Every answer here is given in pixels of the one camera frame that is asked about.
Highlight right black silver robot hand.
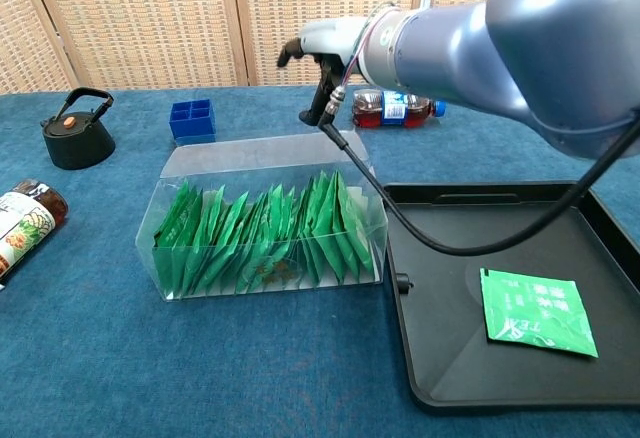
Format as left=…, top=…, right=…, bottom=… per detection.
left=277, top=16, right=375, bottom=127

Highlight clear box of green sachets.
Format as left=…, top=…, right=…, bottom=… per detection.
left=135, top=130, right=390, bottom=302

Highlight green tea packets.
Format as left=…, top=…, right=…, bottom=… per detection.
left=152, top=170, right=377, bottom=296

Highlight black plastic tray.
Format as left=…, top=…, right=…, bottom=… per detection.
left=382, top=180, right=640, bottom=413

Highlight green sachet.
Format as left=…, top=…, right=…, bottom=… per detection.
left=479, top=267, right=600, bottom=359

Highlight brown tea bottle printed label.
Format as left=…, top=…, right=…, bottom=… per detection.
left=0, top=179, right=69, bottom=290

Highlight cola bottle with blue cap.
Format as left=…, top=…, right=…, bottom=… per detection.
left=352, top=88, right=448, bottom=129

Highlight blue four-cell box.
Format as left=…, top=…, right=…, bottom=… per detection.
left=168, top=99, right=217, bottom=147

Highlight bamboo folding screen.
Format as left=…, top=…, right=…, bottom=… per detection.
left=0, top=0, right=516, bottom=95

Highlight black teapot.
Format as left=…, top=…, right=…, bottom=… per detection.
left=39, top=87, right=117, bottom=171

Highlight blue carpet table mat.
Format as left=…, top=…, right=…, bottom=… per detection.
left=0, top=85, right=640, bottom=438

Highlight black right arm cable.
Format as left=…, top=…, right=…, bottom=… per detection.
left=318, top=85, right=640, bottom=257

